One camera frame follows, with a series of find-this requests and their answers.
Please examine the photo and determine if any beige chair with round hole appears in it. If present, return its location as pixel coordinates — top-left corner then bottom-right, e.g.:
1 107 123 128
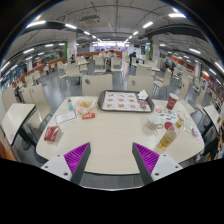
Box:
126 74 155 98
81 73 114 98

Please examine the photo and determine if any ceiling air conditioner unit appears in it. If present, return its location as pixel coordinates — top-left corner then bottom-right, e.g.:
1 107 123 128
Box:
79 13 102 25

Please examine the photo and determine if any white printed card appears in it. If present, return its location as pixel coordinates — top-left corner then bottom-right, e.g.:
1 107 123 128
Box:
54 110 78 125

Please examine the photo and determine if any dark brown food tray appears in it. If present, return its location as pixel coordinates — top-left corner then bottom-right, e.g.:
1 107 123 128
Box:
97 89 155 114

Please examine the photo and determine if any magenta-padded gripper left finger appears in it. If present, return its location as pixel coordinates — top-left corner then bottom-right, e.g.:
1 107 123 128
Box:
40 142 92 185

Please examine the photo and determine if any red paper cup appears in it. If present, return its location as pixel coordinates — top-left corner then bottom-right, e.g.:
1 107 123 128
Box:
165 92 180 111

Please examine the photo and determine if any group of beige chairs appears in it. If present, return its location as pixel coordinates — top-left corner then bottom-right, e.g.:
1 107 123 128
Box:
1 54 223 129

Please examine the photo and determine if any red paper carton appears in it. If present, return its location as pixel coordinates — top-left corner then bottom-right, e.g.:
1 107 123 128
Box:
43 125 61 143

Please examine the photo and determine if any clear plastic bag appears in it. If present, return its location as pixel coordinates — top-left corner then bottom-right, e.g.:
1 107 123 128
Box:
181 113 198 136

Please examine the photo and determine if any pink notice sticker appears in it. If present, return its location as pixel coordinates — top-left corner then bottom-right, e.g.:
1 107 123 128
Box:
193 131 205 147

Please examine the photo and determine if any colourful printed leaflet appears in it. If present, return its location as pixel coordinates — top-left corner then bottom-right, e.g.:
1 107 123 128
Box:
153 105 179 123

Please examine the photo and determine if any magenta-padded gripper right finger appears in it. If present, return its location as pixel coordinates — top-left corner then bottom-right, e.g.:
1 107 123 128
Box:
131 142 184 186

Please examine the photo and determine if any white patterned mug, gold handle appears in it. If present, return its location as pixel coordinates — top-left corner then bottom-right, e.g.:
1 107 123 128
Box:
146 114 165 132

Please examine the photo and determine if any beige side table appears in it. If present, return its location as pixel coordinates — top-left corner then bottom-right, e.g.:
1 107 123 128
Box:
0 102 37 147
203 104 223 134

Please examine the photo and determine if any clear bottle with yellow drink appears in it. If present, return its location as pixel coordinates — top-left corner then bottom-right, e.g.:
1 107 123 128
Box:
158 119 184 150

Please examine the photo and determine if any crumpled white napkin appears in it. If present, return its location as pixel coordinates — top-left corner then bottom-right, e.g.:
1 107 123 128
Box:
137 89 149 101

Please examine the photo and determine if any printed paper tray liner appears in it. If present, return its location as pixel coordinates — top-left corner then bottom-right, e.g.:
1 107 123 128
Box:
101 91 152 112

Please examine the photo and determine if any group of ceiling lights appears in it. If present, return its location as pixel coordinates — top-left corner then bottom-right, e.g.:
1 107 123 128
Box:
0 12 224 76

